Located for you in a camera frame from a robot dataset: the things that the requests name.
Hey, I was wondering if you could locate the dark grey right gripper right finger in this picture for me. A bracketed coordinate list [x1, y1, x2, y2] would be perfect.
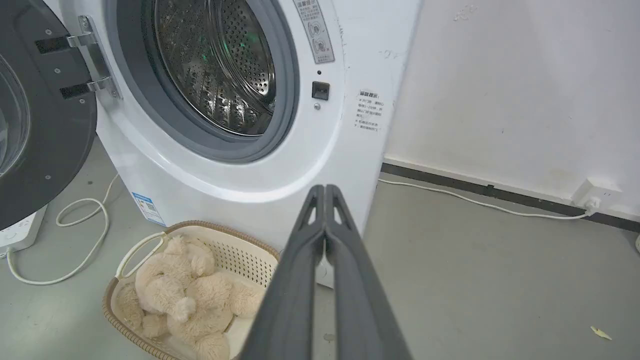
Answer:
[325, 184, 412, 360]

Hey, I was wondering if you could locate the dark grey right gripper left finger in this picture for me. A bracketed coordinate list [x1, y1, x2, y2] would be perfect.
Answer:
[239, 184, 327, 360]

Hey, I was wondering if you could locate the white front-load washing machine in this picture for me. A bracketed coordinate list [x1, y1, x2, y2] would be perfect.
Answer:
[44, 0, 425, 290]

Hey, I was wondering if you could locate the dark grey washing machine door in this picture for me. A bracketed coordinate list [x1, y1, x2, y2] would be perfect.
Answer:
[0, 0, 99, 231]

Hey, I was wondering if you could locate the cream plastic laundry basket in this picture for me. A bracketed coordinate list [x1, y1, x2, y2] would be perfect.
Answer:
[102, 220, 281, 360]

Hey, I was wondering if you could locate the beige plush teddy bear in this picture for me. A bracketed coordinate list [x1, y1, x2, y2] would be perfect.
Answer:
[116, 235, 266, 360]

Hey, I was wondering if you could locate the white power strip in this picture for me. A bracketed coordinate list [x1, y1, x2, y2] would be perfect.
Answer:
[0, 205, 49, 257]

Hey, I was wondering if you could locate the white thin wall cable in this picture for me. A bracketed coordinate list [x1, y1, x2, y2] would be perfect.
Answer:
[378, 178, 594, 220]

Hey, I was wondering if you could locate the white power cable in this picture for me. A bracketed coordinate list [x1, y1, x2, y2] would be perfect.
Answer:
[5, 173, 121, 286]

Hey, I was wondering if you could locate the white wall socket plug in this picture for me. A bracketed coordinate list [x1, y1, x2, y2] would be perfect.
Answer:
[571, 178, 624, 217]

